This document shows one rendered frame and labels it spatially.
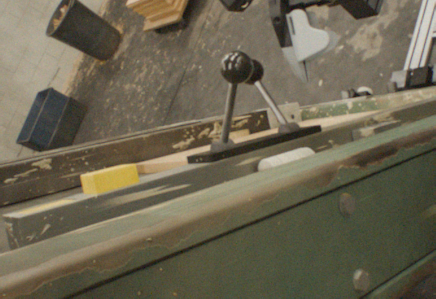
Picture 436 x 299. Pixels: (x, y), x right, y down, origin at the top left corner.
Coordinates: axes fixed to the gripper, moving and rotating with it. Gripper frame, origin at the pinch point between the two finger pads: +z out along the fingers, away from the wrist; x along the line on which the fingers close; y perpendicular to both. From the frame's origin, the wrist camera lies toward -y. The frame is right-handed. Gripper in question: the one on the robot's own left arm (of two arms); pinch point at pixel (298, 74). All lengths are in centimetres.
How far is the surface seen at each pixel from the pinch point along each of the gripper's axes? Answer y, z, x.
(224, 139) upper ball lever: -6.5, 6.1, -11.0
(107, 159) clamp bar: -49, 8, 14
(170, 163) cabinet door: -32.0, 10.5, 11.9
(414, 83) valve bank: 0, 6, 80
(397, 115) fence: 6.9, 8.9, 21.4
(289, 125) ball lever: -2.7, 6.4, 0.2
